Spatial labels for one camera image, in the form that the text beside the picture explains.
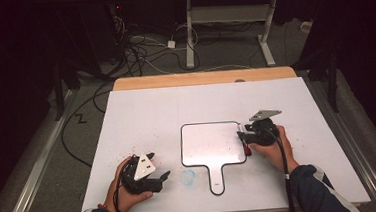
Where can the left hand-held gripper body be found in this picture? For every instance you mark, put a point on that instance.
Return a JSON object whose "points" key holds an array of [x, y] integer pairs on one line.
{"points": [[143, 167]]}

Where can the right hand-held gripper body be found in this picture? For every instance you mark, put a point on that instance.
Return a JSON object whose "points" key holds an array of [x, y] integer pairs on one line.
{"points": [[264, 130]]}

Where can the person's right hand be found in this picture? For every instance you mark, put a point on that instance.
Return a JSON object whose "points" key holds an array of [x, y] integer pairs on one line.
{"points": [[274, 155]]}

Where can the person's left hand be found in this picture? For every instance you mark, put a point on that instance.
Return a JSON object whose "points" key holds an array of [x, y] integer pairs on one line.
{"points": [[125, 199]]}

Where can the white table cover sheet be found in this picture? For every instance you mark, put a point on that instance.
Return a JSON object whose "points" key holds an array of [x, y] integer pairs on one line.
{"points": [[176, 110]]}

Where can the small white box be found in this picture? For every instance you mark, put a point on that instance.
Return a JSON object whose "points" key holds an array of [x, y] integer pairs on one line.
{"points": [[306, 26]]}

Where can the white power adapter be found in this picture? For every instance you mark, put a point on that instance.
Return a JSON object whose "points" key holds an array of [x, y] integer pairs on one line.
{"points": [[171, 44]]}

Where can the aluminium floor rail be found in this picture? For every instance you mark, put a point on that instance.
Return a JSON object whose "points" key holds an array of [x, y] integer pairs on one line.
{"points": [[356, 147], [36, 170]]}

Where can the white desk frame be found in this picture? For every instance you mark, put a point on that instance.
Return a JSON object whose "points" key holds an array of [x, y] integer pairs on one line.
{"points": [[226, 14]]}

